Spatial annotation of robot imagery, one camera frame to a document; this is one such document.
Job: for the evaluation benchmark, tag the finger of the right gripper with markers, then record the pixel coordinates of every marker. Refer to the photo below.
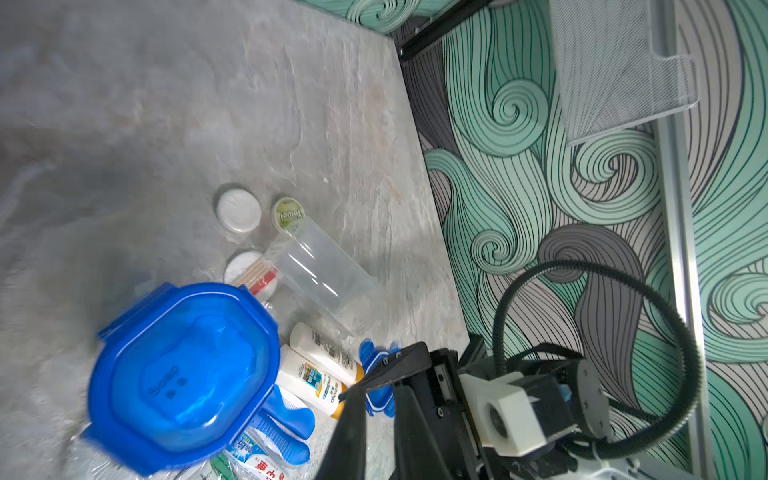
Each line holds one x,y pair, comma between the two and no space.
403,364
345,456

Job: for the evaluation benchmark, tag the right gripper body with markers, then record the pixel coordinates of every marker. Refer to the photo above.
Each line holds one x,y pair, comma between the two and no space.
434,437

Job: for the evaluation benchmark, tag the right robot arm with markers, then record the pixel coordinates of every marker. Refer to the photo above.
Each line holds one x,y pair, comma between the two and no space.
591,408

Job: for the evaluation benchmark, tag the green toothpaste packet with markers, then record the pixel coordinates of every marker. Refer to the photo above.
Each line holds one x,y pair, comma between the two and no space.
245,459

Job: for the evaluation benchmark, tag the white bottle orange cap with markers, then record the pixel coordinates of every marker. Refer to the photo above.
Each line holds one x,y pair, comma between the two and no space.
330,358

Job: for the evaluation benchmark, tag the aluminium wall rail right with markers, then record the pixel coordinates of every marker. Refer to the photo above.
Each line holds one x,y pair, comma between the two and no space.
677,208

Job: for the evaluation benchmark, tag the clear acrylic wall holder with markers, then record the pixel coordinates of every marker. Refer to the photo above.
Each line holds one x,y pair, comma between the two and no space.
618,65

